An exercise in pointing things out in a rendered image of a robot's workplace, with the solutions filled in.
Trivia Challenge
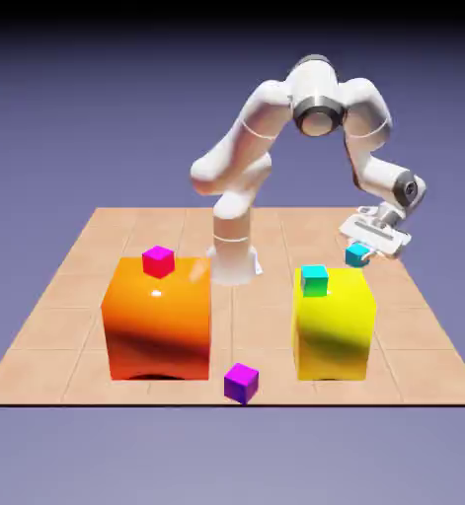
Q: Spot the small green cube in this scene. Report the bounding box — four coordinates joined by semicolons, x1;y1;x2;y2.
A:
299;264;330;298

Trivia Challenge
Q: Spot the large yellow box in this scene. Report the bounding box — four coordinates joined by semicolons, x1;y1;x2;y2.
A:
291;266;377;383

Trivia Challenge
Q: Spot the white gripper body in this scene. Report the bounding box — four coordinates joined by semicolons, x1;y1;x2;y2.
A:
338;213;413;259

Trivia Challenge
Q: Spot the small purple cube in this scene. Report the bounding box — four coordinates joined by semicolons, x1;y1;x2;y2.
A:
223;362;260;406

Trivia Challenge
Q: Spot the small pink cube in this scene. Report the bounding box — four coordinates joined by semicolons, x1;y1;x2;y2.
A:
141;245;177;280

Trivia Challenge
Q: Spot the large orange box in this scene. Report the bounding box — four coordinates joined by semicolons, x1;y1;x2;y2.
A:
100;255;212;383

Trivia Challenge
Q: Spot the small blue cube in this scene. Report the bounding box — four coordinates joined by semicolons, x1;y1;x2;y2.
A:
345;243;371;269

